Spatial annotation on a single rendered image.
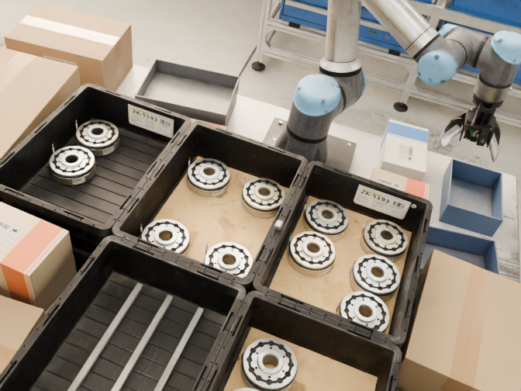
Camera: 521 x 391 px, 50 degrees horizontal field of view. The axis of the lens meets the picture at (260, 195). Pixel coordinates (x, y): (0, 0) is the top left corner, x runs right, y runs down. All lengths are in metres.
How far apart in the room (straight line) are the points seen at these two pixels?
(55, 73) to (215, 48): 1.91
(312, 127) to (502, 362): 0.71
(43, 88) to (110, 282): 0.58
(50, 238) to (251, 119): 0.85
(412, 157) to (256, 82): 1.65
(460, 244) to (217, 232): 0.66
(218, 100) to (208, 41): 1.73
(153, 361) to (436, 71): 0.82
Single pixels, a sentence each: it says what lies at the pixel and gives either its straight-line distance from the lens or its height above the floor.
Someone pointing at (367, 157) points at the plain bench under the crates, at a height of 0.70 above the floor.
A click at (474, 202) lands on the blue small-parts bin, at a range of 1.75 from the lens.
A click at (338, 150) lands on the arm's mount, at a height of 0.74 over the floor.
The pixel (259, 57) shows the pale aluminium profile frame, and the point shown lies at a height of 0.07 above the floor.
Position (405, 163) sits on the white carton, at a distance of 1.64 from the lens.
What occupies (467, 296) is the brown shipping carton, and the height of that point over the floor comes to 0.86.
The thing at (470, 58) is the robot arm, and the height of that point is 1.16.
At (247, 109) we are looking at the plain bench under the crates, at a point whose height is 0.70.
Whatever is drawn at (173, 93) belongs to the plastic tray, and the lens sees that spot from 1.77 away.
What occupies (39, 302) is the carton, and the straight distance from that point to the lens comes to 1.20.
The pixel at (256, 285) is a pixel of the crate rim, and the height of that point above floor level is 0.93.
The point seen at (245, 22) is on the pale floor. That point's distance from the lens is 3.69.
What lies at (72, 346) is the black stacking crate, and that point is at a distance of 1.13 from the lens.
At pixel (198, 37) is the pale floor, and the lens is 3.49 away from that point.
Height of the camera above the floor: 1.81
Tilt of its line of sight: 46 degrees down
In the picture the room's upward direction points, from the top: 11 degrees clockwise
